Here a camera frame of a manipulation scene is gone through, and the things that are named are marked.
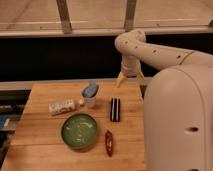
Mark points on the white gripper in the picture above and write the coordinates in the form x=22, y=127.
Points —
x=130, y=68

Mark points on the right metal window post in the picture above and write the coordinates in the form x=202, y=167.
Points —
x=129, y=15

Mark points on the green ceramic bowl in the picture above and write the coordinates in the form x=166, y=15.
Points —
x=79, y=131

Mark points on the left metal window post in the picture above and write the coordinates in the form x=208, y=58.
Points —
x=64, y=16

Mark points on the white patterned bottle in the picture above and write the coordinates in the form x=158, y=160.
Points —
x=64, y=106

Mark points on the metal window post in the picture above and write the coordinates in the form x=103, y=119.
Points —
x=129, y=15
x=64, y=16

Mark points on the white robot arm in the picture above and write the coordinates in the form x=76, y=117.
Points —
x=178, y=102

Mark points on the blue crumpled cloth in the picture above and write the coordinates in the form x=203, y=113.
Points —
x=90, y=89

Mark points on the black striped snack bar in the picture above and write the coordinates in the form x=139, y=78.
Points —
x=115, y=110

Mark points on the white cup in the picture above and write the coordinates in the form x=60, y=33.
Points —
x=90, y=102

